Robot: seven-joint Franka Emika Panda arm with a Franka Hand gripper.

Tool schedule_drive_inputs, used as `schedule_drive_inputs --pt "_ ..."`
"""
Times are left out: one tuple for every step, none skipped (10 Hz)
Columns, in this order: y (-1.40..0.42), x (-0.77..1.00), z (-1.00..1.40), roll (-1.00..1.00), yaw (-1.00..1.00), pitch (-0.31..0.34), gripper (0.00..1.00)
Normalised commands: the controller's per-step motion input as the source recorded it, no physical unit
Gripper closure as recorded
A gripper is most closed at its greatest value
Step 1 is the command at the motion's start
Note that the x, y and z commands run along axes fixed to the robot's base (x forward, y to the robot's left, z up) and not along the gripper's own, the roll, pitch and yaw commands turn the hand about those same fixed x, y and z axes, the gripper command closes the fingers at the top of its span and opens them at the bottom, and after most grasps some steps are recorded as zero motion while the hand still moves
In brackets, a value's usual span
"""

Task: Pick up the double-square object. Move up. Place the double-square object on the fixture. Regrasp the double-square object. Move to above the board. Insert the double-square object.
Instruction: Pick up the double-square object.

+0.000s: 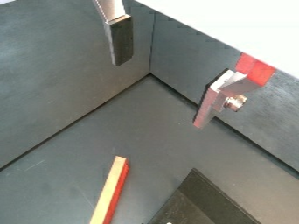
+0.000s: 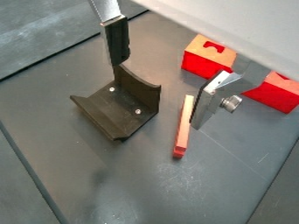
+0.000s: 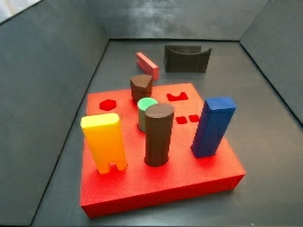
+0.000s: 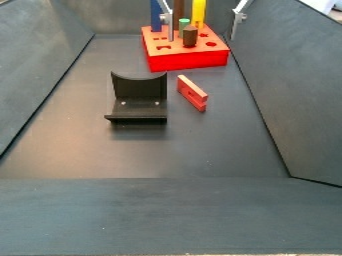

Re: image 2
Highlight black curved holder stand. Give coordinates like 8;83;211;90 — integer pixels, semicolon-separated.
70;65;162;141

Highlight red double-square block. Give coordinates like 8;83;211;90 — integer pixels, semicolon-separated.
173;94;194;158

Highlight red foam shape board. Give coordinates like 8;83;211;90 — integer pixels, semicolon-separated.
181;33;299;115

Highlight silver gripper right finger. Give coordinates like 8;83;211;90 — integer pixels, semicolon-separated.
190;55;271;130

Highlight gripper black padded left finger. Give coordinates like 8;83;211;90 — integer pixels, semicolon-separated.
88;0;131;67

